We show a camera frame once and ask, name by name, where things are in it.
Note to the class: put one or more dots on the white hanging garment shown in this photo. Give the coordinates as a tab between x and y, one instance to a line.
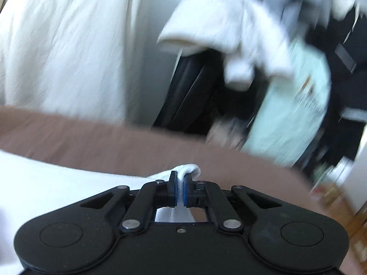
215	25

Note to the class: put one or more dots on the black chair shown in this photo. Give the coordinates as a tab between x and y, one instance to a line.
189	91

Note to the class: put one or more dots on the white t-shirt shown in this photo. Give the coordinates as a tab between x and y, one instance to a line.
57	183

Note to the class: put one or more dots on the white curtain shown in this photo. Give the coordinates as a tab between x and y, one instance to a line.
71	48

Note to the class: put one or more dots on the beige fluffy item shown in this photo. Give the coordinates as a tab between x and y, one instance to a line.
222	134

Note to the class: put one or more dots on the brown bed sheet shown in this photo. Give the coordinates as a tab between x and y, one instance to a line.
100	146

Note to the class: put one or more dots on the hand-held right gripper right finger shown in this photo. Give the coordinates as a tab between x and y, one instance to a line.
185	190

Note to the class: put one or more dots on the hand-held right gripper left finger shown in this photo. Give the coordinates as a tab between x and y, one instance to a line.
175	190

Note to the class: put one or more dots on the mint green cloth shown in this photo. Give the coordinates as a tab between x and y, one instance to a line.
286	114

